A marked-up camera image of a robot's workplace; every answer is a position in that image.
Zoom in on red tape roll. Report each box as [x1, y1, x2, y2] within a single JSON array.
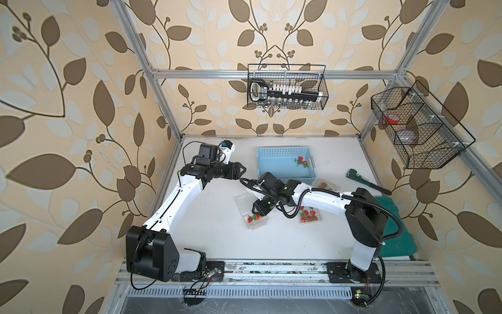
[[385, 113, 401, 125]]

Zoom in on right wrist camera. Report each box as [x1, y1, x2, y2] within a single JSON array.
[[258, 172, 284, 194]]

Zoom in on clear clamshell container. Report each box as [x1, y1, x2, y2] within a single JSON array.
[[298, 206, 322, 225], [234, 192, 269, 230], [312, 178, 340, 192]]

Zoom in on back black wire basket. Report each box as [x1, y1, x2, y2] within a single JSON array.
[[247, 63, 329, 111]]

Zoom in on blue plastic basket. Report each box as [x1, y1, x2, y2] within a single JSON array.
[[257, 147, 317, 185]]

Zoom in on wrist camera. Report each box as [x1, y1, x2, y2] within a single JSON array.
[[258, 172, 284, 194], [218, 140, 235, 164]]

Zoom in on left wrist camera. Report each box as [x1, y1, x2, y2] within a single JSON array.
[[218, 140, 235, 164]]

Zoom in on packed strawberries cluster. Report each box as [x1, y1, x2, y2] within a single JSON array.
[[317, 181, 332, 190]]

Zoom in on green pipe wrench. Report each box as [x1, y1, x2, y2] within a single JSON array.
[[346, 168, 392, 196]]

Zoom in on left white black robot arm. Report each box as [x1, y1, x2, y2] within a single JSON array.
[[126, 158, 247, 282]]

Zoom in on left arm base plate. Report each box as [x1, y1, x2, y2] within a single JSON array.
[[171, 260, 226, 283]]

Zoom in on strawberries in blue basket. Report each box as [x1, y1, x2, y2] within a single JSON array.
[[296, 156, 309, 168]]

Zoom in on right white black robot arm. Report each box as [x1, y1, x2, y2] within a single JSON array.
[[239, 172, 402, 283]]

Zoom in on right black wire basket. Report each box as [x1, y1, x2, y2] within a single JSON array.
[[371, 81, 475, 170]]

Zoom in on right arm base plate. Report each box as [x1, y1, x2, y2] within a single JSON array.
[[326, 262, 382, 284]]

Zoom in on black wire basket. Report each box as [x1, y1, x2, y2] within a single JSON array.
[[247, 63, 329, 111], [371, 81, 475, 170]]

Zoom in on strawberry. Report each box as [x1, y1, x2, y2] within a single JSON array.
[[247, 215, 261, 224]]

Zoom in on black white tool set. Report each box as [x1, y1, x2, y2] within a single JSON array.
[[247, 79, 327, 103]]

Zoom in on black corrugated cable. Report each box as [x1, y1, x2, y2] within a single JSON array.
[[238, 177, 405, 305]]

